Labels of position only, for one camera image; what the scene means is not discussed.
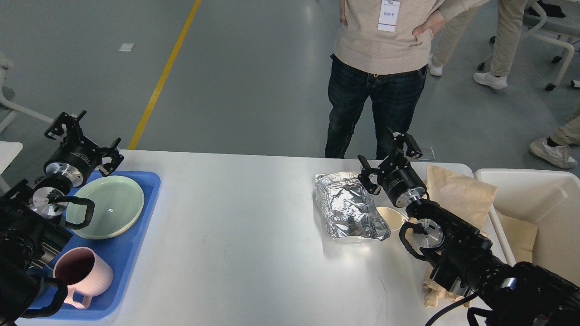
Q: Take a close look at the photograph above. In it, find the pink ribbed mug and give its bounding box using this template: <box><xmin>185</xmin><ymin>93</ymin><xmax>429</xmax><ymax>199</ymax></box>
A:
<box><xmin>53</xmin><ymin>246</ymin><xmax>114</xmax><ymax>309</ymax></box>

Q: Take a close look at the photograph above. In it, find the clear floor plate right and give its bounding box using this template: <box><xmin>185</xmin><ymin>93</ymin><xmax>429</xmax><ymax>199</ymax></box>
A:
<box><xmin>418</xmin><ymin>145</ymin><xmax>437</xmax><ymax>161</ymax></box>

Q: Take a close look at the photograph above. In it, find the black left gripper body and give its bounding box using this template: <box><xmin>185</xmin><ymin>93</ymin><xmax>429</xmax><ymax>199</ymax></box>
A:
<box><xmin>44</xmin><ymin>144</ymin><xmax>102</xmax><ymax>188</ymax></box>

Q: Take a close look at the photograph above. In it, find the small cream cup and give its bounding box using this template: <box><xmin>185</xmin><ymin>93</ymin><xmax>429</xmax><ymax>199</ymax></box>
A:
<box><xmin>377</xmin><ymin>206</ymin><xmax>408</xmax><ymax>231</ymax></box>

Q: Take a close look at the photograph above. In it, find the brown paper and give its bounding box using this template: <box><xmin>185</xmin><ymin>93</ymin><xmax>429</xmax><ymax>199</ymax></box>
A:
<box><xmin>496</xmin><ymin>212</ymin><xmax>538</xmax><ymax>265</ymax></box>
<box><xmin>423</xmin><ymin>265</ymin><xmax>464</xmax><ymax>307</ymax></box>

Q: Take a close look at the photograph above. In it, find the pink plate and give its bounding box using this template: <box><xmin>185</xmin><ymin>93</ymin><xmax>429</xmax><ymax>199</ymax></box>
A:
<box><xmin>108</xmin><ymin>198</ymin><xmax>145</xmax><ymax>238</ymax></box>

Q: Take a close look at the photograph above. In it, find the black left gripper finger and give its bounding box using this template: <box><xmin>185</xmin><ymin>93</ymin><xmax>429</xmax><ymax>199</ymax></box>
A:
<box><xmin>97</xmin><ymin>138</ymin><xmax>124</xmax><ymax>177</ymax></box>
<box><xmin>44</xmin><ymin>110</ymin><xmax>87</xmax><ymax>147</ymax></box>

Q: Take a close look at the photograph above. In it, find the person in black shorts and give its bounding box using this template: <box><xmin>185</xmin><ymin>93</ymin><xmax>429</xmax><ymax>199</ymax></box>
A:
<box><xmin>529</xmin><ymin>105</ymin><xmax>580</xmax><ymax>169</ymax></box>

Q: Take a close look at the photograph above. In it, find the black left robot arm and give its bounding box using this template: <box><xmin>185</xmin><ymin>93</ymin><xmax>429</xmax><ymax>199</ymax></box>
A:
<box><xmin>0</xmin><ymin>111</ymin><xmax>124</xmax><ymax>326</ymax></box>

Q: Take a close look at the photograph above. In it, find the green plate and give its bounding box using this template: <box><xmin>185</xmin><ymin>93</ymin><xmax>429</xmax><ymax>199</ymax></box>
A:
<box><xmin>74</xmin><ymin>176</ymin><xmax>145</xmax><ymax>240</ymax></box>

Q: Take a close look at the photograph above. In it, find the brown paper bag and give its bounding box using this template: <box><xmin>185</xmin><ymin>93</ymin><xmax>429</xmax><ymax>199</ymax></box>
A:
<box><xmin>426</xmin><ymin>164</ymin><xmax>498</xmax><ymax>229</ymax></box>

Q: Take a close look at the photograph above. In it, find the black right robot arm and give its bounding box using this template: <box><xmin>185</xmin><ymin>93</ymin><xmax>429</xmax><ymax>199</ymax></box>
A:
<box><xmin>358</xmin><ymin>132</ymin><xmax>580</xmax><ymax>326</ymax></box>

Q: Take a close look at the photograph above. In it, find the white plastic bin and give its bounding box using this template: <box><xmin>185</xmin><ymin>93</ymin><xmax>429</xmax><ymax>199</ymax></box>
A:
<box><xmin>475</xmin><ymin>168</ymin><xmax>580</xmax><ymax>284</ymax></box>

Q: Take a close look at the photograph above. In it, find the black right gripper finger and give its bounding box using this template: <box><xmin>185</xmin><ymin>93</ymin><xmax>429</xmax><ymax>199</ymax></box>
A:
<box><xmin>386</xmin><ymin>128</ymin><xmax>423</xmax><ymax>160</ymax></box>
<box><xmin>357</xmin><ymin>155</ymin><xmax>382</xmax><ymax>195</ymax></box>

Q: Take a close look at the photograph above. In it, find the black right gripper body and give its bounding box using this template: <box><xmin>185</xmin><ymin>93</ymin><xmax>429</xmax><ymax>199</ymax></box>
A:
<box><xmin>377</xmin><ymin>156</ymin><xmax>427</xmax><ymax>208</ymax></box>

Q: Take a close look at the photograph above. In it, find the person in beige sweater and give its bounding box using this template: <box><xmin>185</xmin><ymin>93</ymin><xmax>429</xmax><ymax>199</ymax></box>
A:
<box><xmin>324</xmin><ymin>0</ymin><xmax>483</xmax><ymax>160</ymax></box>

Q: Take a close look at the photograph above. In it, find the person in khaki trousers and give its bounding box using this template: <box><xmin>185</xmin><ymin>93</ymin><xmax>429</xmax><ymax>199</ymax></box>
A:
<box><xmin>427</xmin><ymin>0</ymin><xmax>528</xmax><ymax>89</ymax></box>

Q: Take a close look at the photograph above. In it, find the white side table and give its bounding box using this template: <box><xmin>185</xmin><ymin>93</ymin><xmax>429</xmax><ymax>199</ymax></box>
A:
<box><xmin>0</xmin><ymin>141</ymin><xmax>23</xmax><ymax>195</ymax></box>

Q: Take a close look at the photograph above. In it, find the aluminium foil bag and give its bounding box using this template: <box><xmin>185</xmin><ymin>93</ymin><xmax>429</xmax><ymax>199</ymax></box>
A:
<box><xmin>314</xmin><ymin>171</ymin><xmax>392</xmax><ymax>241</ymax></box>

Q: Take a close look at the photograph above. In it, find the white office chair base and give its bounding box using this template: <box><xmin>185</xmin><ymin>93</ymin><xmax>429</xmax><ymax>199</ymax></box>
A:
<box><xmin>478</xmin><ymin>0</ymin><xmax>580</xmax><ymax>91</ymax></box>

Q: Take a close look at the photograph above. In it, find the blue plastic tray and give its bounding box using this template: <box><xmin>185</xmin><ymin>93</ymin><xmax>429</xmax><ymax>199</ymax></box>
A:
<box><xmin>48</xmin><ymin>171</ymin><xmax>161</xmax><ymax>324</ymax></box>

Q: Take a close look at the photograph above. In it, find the brown paper in bin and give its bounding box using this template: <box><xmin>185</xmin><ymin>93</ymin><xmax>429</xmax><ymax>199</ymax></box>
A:
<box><xmin>496</xmin><ymin>212</ymin><xmax>538</xmax><ymax>265</ymax></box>

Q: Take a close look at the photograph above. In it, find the white chair base left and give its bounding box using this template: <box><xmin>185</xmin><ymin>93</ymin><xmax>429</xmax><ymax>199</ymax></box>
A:
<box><xmin>0</xmin><ymin>51</ymin><xmax>54</xmax><ymax>132</ymax></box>

